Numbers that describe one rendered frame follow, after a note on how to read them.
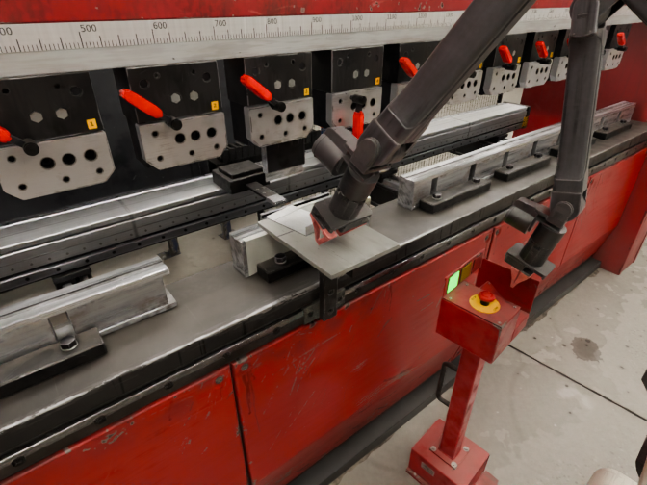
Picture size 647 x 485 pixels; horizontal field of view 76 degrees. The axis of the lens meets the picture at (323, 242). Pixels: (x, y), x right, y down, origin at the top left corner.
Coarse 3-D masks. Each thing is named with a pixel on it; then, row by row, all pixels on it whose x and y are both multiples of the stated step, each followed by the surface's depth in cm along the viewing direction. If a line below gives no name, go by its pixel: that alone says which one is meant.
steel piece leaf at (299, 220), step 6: (300, 210) 97; (288, 216) 94; (294, 216) 94; (300, 216) 94; (306, 216) 94; (276, 222) 92; (282, 222) 92; (288, 222) 92; (294, 222) 92; (300, 222) 92; (306, 222) 92; (294, 228) 89; (300, 228) 89; (306, 228) 86; (312, 228) 87; (306, 234) 86
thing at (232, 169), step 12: (228, 168) 111; (240, 168) 111; (252, 168) 111; (216, 180) 113; (228, 180) 107; (240, 180) 108; (252, 180) 111; (264, 180) 113; (228, 192) 109; (264, 192) 105; (276, 204) 100
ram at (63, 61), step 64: (0, 0) 51; (64, 0) 55; (128, 0) 59; (192, 0) 64; (256, 0) 70; (320, 0) 78; (384, 0) 87; (448, 0) 98; (0, 64) 54; (64, 64) 58; (128, 64) 62
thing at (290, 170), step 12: (276, 144) 88; (288, 144) 90; (300, 144) 92; (264, 156) 88; (276, 156) 89; (288, 156) 91; (300, 156) 93; (264, 168) 90; (276, 168) 91; (288, 168) 94; (300, 168) 96
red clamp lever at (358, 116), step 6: (354, 96) 89; (360, 96) 88; (354, 102) 90; (360, 102) 88; (360, 108) 90; (354, 114) 91; (360, 114) 90; (354, 120) 91; (360, 120) 91; (354, 126) 92; (360, 126) 91; (354, 132) 93; (360, 132) 92
